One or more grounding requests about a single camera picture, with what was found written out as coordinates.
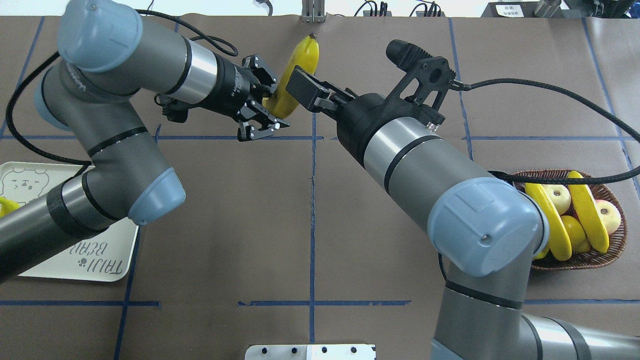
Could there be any yellow banana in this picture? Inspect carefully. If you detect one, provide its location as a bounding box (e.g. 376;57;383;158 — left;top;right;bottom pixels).
0;196;21;218
567;183;610;254
524;182;573;261
262;33;320;120

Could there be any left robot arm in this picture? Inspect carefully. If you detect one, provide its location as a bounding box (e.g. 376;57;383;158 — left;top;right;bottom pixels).
1;0;289;281

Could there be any pink white apple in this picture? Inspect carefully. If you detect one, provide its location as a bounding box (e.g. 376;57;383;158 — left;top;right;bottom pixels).
542;184;572;216

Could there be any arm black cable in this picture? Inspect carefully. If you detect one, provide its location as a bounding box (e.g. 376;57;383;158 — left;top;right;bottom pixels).
450;77;640;186
5;9;240;166

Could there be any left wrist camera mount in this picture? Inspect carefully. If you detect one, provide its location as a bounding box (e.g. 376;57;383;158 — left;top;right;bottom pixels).
154;93;193;124

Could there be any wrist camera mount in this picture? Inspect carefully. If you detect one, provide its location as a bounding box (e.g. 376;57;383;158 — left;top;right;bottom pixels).
381;39;457;132
154;93;193;124

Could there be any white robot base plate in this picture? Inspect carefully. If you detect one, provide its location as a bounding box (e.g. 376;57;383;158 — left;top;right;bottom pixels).
244;343;377;360

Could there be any brown wicker basket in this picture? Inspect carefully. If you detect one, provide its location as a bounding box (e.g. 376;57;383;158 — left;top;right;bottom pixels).
510;168;628;272

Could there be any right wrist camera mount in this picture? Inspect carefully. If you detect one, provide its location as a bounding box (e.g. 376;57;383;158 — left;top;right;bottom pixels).
381;39;457;132

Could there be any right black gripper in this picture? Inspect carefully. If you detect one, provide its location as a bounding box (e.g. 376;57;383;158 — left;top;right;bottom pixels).
286;66;399;167

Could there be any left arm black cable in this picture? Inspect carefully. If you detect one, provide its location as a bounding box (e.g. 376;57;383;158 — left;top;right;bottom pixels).
5;9;240;166

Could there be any yellow starfruit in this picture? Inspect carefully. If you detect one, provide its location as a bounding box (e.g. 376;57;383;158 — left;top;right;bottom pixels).
533;215;591;261

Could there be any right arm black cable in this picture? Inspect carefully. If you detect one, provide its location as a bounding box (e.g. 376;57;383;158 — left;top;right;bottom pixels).
450;77;640;186

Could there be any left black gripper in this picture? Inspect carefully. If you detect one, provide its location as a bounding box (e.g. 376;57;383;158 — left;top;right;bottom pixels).
199;54;291;142

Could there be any dark equipment box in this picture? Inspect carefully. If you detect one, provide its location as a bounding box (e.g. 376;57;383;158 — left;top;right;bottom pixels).
480;0;570;19

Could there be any white bear print tray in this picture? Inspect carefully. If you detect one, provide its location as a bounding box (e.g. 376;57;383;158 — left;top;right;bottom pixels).
0;161;139;282

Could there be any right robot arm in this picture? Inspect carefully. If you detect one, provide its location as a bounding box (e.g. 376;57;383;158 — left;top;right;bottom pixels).
286;57;639;360

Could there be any aluminium frame post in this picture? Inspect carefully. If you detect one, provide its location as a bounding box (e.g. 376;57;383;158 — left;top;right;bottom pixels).
301;0;327;24

